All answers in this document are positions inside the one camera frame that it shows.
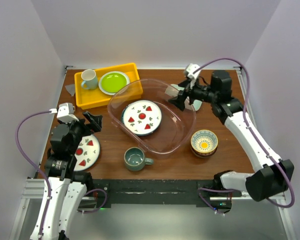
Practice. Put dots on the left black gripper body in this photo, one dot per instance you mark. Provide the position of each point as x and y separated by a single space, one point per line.
79 129

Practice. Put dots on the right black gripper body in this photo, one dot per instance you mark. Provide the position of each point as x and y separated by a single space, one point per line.
203 93

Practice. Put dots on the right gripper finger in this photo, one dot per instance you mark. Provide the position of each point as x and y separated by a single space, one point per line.
180 100
185 87

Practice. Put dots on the green rim lettered plate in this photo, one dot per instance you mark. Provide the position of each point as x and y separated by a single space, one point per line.
122 117

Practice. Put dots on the watermelon pattern plate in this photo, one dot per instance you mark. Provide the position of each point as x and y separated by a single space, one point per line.
142 117
87 153

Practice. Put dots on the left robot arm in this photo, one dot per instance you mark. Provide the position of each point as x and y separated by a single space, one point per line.
64 188

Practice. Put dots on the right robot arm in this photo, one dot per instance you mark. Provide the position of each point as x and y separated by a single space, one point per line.
272 175

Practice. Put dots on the clear plastic bin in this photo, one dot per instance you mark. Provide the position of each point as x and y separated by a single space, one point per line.
176 126

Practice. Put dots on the light blue rectangular dish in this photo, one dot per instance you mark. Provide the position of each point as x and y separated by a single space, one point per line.
197 105

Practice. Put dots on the yellow plastic tray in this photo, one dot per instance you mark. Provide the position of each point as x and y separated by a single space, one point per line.
87 99

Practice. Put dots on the light blue white mug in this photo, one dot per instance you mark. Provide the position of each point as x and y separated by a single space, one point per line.
89 79

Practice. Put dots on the lime green plate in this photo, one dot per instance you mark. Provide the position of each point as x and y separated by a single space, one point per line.
112 82

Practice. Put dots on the yellow blue patterned bowl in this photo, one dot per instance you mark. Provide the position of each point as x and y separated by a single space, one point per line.
204 142

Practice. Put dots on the grey rimmed plate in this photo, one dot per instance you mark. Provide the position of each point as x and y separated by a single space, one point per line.
111 94

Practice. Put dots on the teal ceramic mug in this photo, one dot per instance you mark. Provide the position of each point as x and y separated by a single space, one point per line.
135 159

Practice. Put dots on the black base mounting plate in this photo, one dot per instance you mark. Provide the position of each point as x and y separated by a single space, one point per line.
163 192

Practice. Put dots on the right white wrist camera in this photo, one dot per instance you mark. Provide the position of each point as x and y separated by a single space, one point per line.
191 73

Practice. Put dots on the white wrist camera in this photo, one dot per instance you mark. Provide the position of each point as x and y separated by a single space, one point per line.
191 73
64 113

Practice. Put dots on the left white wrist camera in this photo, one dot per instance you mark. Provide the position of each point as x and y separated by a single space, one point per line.
64 113

